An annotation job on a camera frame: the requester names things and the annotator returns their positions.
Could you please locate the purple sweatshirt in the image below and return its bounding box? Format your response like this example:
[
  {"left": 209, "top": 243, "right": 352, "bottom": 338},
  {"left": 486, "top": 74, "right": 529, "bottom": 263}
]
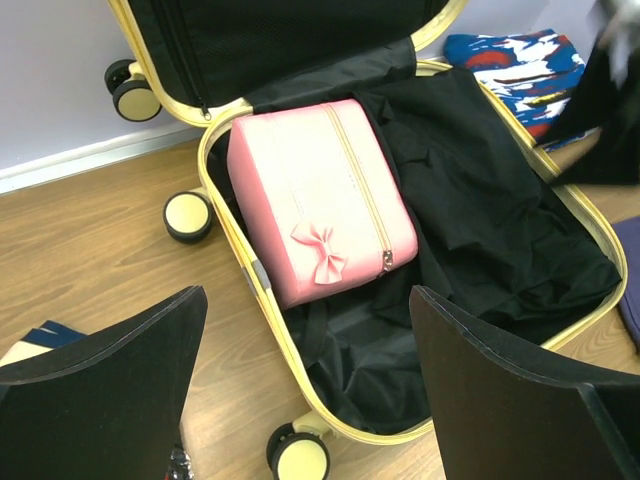
[{"left": 613, "top": 216, "right": 640, "bottom": 351}]

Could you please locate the beige packaged item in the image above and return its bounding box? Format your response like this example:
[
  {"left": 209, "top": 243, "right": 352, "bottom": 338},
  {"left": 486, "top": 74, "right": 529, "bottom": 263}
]
[{"left": 1, "top": 320, "right": 86, "bottom": 366}]

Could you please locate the blue red white patterned cloth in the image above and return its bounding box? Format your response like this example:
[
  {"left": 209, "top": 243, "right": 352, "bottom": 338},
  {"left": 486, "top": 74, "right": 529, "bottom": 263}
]
[{"left": 443, "top": 29, "right": 586, "bottom": 140}]

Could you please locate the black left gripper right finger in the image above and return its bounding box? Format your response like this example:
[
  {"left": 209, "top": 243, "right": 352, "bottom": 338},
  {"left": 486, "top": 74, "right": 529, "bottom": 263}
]
[{"left": 410, "top": 286, "right": 639, "bottom": 479}]

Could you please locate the cream yellow suitcase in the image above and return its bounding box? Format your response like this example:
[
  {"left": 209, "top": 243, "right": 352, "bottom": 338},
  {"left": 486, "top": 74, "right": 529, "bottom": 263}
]
[{"left": 105, "top": 1, "right": 628, "bottom": 479}]

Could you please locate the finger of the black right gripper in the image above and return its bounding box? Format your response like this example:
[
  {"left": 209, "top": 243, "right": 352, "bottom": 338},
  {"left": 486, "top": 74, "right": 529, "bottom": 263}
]
[{"left": 542, "top": 32, "right": 639, "bottom": 188}]

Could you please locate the red plastic packaged item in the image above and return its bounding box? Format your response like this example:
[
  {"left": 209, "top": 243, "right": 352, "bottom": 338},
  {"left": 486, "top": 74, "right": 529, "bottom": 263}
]
[{"left": 164, "top": 444, "right": 195, "bottom": 480}]

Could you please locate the pink cosmetic case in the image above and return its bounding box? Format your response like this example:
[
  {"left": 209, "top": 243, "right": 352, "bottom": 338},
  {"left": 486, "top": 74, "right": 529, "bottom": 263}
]
[{"left": 227, "top": 99, "right": 418, "bottom": 309}]

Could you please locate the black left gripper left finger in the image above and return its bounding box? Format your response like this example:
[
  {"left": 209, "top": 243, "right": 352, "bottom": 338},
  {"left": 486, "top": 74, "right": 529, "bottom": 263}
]
[{"left": 1, "top": 286, "right": 208, "bottom": 479}]

